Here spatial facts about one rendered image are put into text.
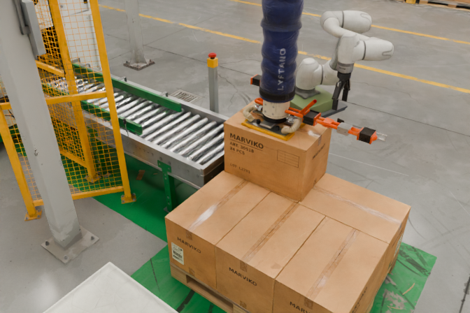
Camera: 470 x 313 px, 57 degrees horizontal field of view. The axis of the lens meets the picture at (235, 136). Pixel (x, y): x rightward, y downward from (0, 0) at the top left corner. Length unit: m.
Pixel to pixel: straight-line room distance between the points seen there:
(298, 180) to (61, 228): 1.69
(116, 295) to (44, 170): 1.43
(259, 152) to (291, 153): 0.24
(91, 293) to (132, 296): 0.16
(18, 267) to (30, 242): 0.24
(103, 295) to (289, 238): 1.20
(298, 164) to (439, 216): 1.54
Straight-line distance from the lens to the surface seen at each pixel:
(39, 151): 2.95
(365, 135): 2.53
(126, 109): 3.98
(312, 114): 2.67
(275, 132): 2.70
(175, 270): 3.04
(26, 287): 3.35
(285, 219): 2.71
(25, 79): 2.76
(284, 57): 2.53
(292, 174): 2.74
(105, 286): 1.82
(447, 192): 4.14
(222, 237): 2.59
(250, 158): 2.85
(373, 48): 2.42
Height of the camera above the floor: 2.39
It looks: 32 degrees down
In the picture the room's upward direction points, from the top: straight up
